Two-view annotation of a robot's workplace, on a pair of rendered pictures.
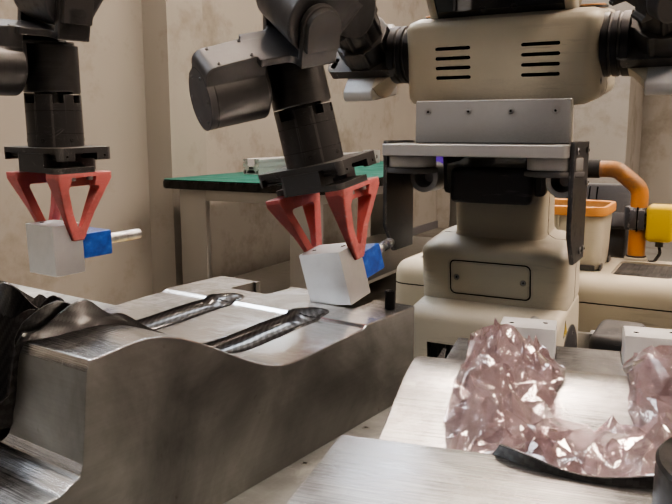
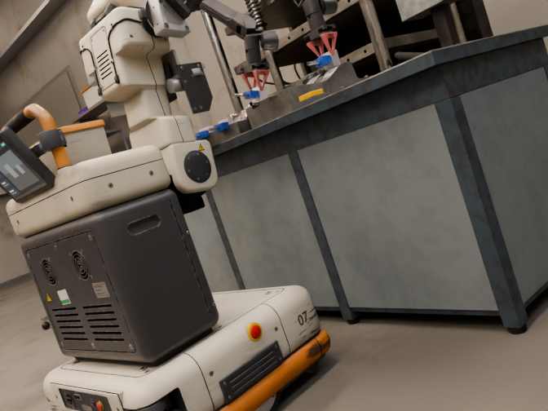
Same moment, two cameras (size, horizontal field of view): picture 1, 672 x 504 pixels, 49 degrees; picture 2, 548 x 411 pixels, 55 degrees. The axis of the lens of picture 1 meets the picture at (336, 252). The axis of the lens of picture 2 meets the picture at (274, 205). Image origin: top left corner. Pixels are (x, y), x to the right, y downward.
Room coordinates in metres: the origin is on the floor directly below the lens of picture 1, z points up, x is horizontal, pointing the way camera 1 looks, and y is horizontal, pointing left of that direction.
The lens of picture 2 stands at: (2.70, 0.52, 0.67)
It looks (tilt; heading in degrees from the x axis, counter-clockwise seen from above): 5 degrees down; 197
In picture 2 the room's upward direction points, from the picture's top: 19 degrees counter-clockwise
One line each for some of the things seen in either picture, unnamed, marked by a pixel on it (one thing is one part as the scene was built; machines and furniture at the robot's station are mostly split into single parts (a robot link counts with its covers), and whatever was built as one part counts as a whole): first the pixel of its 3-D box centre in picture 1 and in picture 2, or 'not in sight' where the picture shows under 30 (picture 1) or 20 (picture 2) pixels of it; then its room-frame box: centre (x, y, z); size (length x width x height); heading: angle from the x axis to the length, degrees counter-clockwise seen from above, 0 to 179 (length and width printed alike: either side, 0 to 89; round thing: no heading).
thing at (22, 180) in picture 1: (53, 194); (325, 43); (0.80, 0.31, 0.99); 0.07 x 0.07 x 0.09; 54
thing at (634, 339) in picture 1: (647, 347); (201, 135); (0.68, -0.30, 0.85); 0.13 x 0.05 x 0.05; 162
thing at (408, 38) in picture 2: not in sight; (347, 72); (-0.53, 0.23, 1.01); 1.10 x 0.74 x 0.05; 55
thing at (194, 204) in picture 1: (356, 222); not in sight; (4.72, -0.13, 0.47); 2.61 x 1.04 x 0.94; 152
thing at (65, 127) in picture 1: (55, 128); (317, 25); (0.79, 0.30, 1.06); 0.10 x 0.07 x 0.07; 54
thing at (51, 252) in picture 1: (92, 241); (320, 61); (0.82, 0.28, 0.93); 0.13 x 0.05 x 0.05; 144
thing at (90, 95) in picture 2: not in sight; (103, 94); (-4.11, -3.43, 2.31); 0.47 x 0.39 x 0.26; 62
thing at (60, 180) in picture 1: (67, 196); (320, 46); (0.79, 0.29, 0.99); 0.07 x 0.07 x 0.09; 54
